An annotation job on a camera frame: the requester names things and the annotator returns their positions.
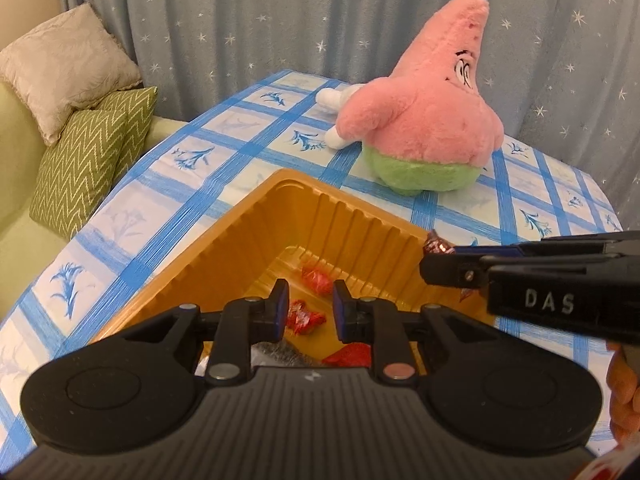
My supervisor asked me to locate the pink starfish plush toy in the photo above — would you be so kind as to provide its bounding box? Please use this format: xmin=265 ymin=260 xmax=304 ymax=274
xmin=334 ymin=0 xmax=505 ymax=197

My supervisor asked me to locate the orange plastic tray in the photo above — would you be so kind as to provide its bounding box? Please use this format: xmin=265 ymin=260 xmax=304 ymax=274
xmin=92 ymin=169 xmax=453 ymax=378

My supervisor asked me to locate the beige cushion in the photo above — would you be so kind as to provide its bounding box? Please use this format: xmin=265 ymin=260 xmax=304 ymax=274
xmin=0 ymin=2 xmax=143 ymax=147

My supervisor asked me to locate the blue checked tablecloth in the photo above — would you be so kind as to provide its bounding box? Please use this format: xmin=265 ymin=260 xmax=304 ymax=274
xmin=0 ymin=69 xmax=626 ymax=461

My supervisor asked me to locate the green sofa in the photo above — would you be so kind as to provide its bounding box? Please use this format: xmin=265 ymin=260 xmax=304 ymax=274
xmin=0 ymin=80 xmax=188 ymax=321

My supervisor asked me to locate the small red candy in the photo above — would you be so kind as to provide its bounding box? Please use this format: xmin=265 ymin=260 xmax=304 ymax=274
xmin=300 ymin=266 xmax=333 ymax=293

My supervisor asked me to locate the person's right hand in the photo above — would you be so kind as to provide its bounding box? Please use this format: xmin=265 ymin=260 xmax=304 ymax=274
xmin=606 ymin=346 xmax=640 ymax=444

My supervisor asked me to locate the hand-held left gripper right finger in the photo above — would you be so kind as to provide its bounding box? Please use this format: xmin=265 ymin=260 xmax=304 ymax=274
xmin=333 ymin=279 xmax=522 ymax=387

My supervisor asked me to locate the grey star-print curtain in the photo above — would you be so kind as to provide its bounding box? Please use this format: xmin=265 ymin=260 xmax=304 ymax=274
xmin=55 ymin=0 xmax=640 ymax=211

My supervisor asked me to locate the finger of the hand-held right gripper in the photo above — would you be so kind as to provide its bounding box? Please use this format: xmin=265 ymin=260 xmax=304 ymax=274
xmin=455 ymin=231 xmax=640 ymax=257
xmin=419 ymin=251 xmax=624 ymax=292

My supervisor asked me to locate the green zigzag cushion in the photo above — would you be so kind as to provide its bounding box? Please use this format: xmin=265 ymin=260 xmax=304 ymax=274
xmin=29 ymin=107 xmax=132 ymax=241
xmin=97 ymin=86 xmax=159 ymax=173

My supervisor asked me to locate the dark red candy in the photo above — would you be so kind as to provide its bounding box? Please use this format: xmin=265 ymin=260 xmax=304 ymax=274
xmin=422 ymin=229 xmax=456 ymax=257

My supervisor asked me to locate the white plush toy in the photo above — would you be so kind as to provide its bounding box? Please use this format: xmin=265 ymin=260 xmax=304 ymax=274
xmin=315 ymin=85 xmax=362 ymax=149

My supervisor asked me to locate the red snack packet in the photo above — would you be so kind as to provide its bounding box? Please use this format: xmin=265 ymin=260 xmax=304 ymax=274
xmin=286 ymin=299 xmax=327 ymax=335
xmin=322 ymin=342 xmax=373 ymax=368

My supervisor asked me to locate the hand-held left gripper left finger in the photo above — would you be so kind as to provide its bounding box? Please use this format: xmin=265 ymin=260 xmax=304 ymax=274
xmin=99 ymin=279 xmax=291 ymax=387

